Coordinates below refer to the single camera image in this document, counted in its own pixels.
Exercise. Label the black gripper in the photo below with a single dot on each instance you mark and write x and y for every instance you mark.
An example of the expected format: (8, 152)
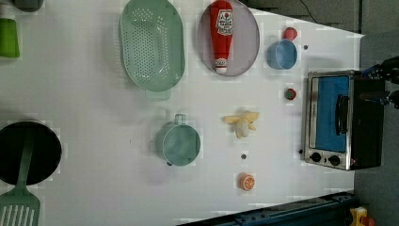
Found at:
(389, 70)

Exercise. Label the peeled toy banana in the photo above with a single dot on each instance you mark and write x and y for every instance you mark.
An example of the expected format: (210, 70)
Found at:
(242, 123)

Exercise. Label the silver black toaster oven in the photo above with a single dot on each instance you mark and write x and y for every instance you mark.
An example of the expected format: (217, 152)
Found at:
(342, 130)

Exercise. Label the grey round plate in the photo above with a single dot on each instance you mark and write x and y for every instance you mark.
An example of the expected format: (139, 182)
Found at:
(245, 40)

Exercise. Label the toy orange slice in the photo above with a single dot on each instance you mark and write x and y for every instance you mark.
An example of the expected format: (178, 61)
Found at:
(247, 182)

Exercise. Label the red toy ketchup bottle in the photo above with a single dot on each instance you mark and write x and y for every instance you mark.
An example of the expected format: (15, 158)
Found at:
(221, 24)

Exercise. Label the mint green colander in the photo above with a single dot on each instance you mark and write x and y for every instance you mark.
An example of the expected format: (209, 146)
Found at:
(152, 46)

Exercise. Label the black frying pan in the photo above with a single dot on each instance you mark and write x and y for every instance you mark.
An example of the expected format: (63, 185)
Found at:
(46, 153)

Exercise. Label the dark grey bowl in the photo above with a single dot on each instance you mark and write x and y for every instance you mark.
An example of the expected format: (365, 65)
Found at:
(28, 5)

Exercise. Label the green cup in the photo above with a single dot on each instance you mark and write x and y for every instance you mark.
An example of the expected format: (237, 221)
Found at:
(9, 46)

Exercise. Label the green slotted spatula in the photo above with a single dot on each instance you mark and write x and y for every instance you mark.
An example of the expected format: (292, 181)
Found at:
(19, 207)

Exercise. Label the blue metal frame rail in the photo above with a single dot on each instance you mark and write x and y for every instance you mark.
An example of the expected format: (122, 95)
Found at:
(329, 210)

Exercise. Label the teal mug with handle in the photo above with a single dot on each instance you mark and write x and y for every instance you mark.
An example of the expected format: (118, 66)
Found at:
(177, 142)

